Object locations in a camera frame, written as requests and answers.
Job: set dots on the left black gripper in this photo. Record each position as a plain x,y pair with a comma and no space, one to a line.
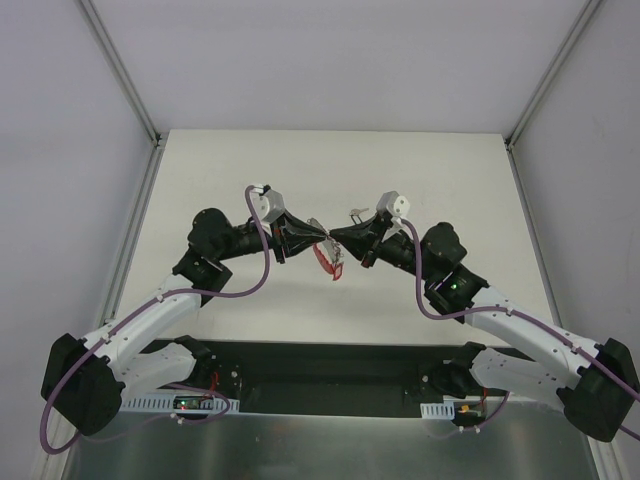
278,238

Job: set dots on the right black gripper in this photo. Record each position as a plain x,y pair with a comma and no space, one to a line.
375,241

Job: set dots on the red handled key organizer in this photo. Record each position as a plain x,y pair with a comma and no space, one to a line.
327,253

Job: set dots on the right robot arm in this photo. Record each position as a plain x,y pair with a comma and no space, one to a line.
593,384

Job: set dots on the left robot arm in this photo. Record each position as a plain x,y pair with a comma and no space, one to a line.
87,380

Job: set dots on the black tag key far left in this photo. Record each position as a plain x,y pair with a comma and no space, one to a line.
355,214

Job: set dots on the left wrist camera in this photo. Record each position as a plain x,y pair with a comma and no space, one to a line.
267,203

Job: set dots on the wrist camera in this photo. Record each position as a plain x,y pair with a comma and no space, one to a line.
394,207
267,203

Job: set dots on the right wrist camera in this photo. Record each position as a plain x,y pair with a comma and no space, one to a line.
394,207

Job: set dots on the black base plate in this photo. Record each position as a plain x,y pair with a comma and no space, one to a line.
375,381

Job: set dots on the right white cable duct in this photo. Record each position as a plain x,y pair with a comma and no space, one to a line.
438,411

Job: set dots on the white cable duct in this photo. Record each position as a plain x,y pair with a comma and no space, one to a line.
179,404
438,411

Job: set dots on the left white cable duct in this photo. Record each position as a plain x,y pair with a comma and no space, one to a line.
179,404

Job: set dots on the left aluminium frame post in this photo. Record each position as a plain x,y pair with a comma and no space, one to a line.
114,60

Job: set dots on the left aluminium rail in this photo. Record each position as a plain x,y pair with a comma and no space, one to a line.
51,467

